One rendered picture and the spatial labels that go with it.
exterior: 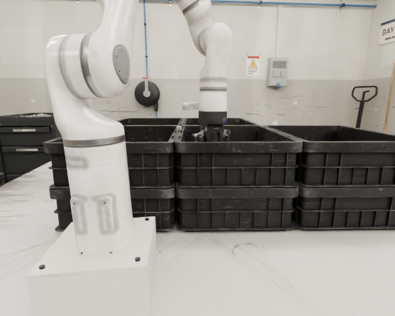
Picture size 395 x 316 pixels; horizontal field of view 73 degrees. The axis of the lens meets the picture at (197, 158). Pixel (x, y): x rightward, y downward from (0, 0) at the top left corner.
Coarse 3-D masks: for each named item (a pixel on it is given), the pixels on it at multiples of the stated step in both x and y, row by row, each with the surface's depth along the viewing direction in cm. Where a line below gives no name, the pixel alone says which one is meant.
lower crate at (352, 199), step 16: (304, 192) 64; (320, 192) 63; (336, 192) 63; (352, 192) 63; (368, 192) 63; (384, 192) 64; (304, 208) 65; (320, 208) 65; (336, 208) 65; (352, 208) 66; (368, 208) 66; (384, 208) 66; (304, 224) 66; (320, 224) 66; (336, 224) 66; (352, 224) 66; (368, 224) 67; (384, 224) 67
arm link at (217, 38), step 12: (216, 24) 61; (204, 36) 62; (216, 36) 61; (228, 36) 62; (216, 48) 62; (228, 48) 63; (216, 60) 63; (228, 60) 64; (204, 72) 65; (216, 72) 64; (204, 84) 65; (216, 84) 65
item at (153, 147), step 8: (176, 128) 89; (176, 136) 71; (48, 144) 59; (56, 144) 59; (128, 144) 60; (136, 144) 60; (144, 144) 60; (152, 144) 60; (160, 144) 60; (168, 144) 60; (48, 152) 60; (56, 152) 60; (64, 152) 60; (128, 152) 60; (136, 152) 60; (144, 152) 60; (152, 152) 60; (160, 152) 60; (168, 152) 60
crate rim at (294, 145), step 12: (180, 132) 78; (276, 132) 78; (180, 144) 60; (192, 144) 60; (204, 144) 60; (216, 144) 60; (228, 144) 60; (240, 144) 60; (252, 144) 60; (264, 144) 60; (276, 144) 60; (288, 144) 60; (300, 144) 61
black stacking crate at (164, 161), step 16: (128, 128) 97; (144, 128) 97; (160, 128) 97; (64, 160) 61; (128, 160) 62; (144, 160) 62; (160, 160) 62; (176, 160) 79; (64, 176) 62; (144, 176) 63; (160, 176) 63
